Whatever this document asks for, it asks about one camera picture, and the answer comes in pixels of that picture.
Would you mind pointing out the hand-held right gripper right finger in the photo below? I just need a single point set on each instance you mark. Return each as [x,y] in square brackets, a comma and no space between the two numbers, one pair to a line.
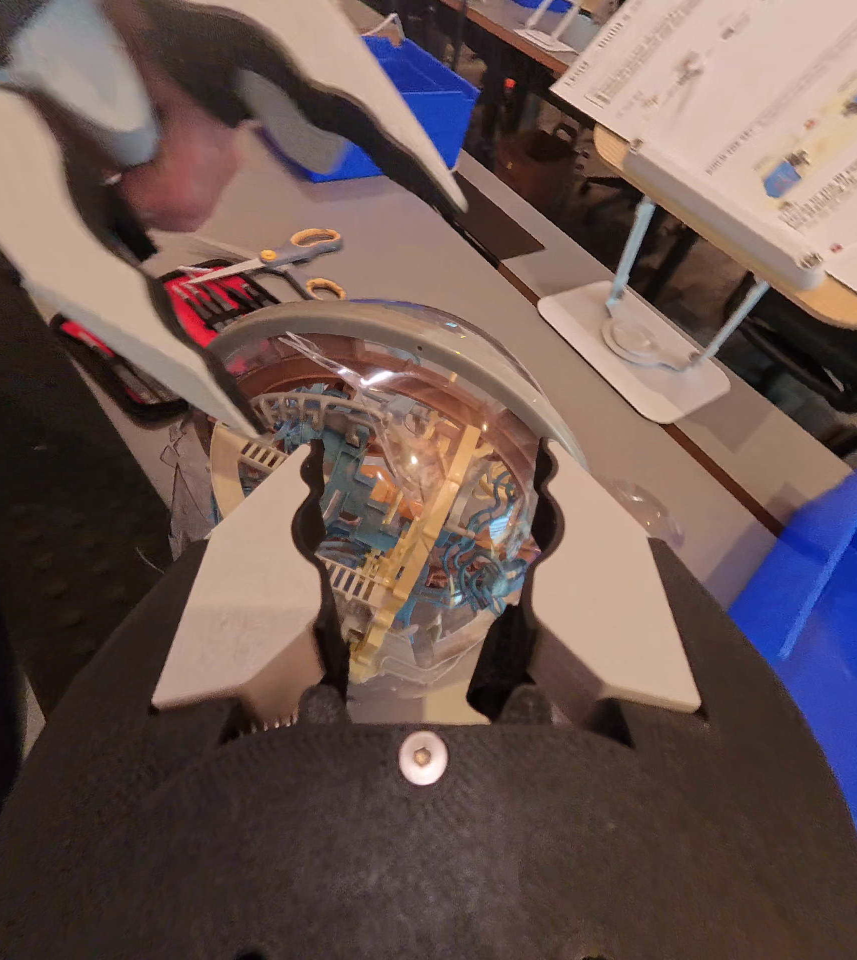
[608,600]

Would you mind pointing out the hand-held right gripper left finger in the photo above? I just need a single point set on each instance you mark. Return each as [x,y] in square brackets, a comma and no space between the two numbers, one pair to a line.
[248,600]

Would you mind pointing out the clear plastic stand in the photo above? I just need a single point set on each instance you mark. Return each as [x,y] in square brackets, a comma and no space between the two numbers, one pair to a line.
[635,341]

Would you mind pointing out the clear plastic shell piece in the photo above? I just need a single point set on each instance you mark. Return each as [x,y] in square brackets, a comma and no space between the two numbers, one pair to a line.
[188,480]
[646,510]

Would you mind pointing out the clear maze ball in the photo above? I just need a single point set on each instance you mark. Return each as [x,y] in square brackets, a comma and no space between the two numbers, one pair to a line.
[413,360]

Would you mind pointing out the white card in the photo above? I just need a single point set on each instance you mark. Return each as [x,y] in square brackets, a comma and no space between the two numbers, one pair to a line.
[668,390]

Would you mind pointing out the blue plastic bin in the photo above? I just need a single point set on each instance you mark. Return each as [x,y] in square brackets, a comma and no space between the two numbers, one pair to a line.
[848,637]

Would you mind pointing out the white instruction board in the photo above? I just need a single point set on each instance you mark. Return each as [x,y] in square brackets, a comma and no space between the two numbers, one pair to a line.
[758,90]

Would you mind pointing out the person's left hand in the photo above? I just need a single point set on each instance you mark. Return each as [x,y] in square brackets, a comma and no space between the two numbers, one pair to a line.
[188,172]

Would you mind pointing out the black zip case red lining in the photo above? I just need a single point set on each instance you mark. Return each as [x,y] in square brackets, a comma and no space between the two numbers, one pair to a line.
[188,296]

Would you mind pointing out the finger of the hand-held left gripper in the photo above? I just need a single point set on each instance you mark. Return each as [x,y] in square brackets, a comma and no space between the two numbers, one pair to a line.
[323,45]
[23,195]

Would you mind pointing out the grey and yellow scissors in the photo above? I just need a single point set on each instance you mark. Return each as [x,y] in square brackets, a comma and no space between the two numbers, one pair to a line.
[301,251]

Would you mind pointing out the blue bin with white tag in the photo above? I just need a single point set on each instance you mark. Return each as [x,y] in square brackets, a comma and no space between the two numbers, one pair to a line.
[428,97]

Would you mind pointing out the black dimpled foam pad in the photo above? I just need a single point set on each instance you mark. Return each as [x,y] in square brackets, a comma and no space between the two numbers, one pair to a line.
[38,487]

